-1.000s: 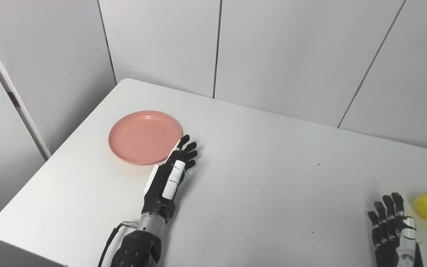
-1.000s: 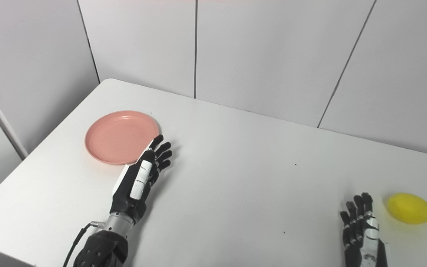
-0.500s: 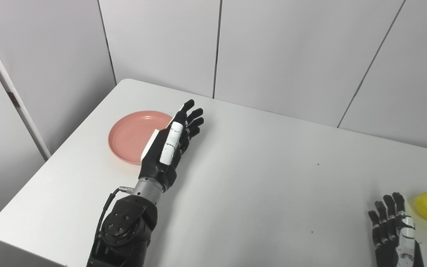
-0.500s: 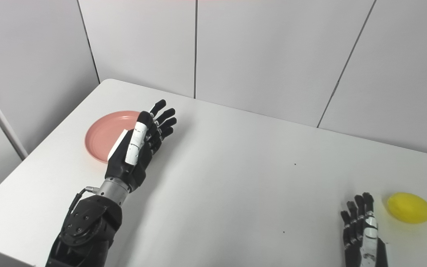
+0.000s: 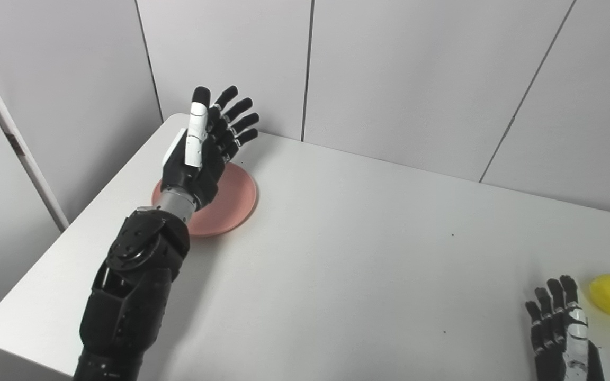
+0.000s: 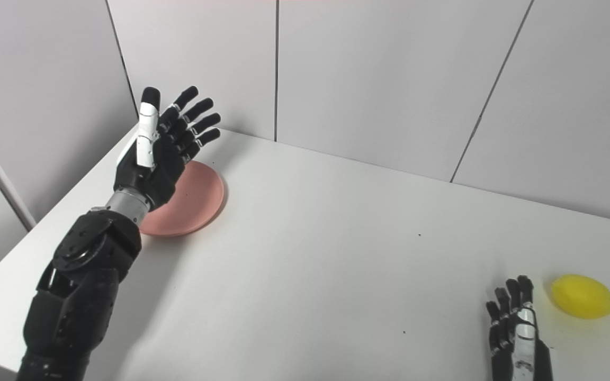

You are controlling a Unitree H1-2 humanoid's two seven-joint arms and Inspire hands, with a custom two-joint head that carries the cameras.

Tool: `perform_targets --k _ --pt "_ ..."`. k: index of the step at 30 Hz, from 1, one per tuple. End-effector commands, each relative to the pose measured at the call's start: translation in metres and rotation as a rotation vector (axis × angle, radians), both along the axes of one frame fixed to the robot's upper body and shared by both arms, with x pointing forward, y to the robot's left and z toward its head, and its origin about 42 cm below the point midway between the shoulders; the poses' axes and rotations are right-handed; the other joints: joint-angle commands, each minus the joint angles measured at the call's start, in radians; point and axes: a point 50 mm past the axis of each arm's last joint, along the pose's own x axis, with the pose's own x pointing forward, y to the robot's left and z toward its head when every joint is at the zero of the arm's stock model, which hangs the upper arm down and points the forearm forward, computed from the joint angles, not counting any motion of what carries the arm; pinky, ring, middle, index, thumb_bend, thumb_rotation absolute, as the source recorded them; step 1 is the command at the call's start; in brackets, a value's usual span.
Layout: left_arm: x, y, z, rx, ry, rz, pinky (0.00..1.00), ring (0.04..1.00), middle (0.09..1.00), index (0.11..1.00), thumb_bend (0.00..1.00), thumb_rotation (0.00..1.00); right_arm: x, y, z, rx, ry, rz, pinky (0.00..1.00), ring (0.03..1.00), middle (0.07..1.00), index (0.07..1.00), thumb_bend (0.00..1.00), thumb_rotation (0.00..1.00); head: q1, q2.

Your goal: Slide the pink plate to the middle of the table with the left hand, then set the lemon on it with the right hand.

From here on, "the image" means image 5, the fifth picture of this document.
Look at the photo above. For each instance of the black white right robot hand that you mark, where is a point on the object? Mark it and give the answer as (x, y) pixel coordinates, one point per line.
(559, 349)

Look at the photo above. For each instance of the white partition frame post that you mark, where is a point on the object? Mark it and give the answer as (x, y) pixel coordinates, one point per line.
(24, 153)

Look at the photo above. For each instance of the pink round plate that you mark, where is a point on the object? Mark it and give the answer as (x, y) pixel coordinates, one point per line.
(233, 203)

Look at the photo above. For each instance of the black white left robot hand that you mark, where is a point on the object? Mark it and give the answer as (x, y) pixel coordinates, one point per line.
(194, 174)

